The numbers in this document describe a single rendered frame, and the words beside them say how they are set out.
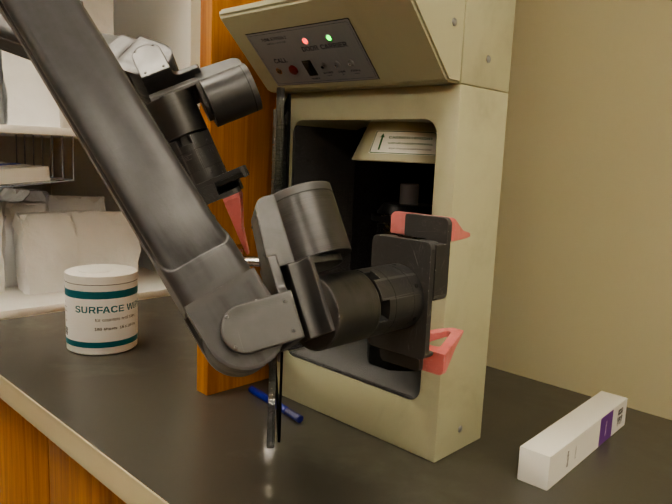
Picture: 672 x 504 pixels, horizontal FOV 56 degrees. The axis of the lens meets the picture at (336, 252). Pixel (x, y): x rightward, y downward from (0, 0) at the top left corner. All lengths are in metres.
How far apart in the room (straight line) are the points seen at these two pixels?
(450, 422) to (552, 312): 0.41
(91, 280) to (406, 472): 0.67
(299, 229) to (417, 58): 0.33
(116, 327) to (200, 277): 0.79
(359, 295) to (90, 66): 0.27
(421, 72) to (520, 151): 0.49
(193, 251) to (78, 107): 0.14
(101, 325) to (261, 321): 0.81
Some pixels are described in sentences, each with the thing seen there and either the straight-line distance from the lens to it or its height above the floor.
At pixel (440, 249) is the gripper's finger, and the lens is 0.54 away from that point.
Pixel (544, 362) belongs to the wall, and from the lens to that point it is 1.23.
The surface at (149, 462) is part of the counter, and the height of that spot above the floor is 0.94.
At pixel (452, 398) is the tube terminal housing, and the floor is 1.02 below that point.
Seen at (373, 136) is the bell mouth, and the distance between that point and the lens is 0.88.
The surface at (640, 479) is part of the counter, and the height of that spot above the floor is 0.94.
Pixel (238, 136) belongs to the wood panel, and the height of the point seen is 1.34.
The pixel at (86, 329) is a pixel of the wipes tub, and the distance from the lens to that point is 1.24.
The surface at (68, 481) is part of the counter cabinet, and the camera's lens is 1.09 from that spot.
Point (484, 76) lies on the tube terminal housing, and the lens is 0.82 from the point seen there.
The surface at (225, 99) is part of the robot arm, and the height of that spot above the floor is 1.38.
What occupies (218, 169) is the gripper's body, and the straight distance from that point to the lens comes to 0.75.
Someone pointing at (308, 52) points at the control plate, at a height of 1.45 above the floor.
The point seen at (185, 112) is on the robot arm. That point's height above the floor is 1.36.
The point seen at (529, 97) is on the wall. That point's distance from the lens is 1.22.
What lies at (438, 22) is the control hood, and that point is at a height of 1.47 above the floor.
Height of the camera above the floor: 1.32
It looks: 9 degrees down
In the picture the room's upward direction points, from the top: 2 degrees clockwise
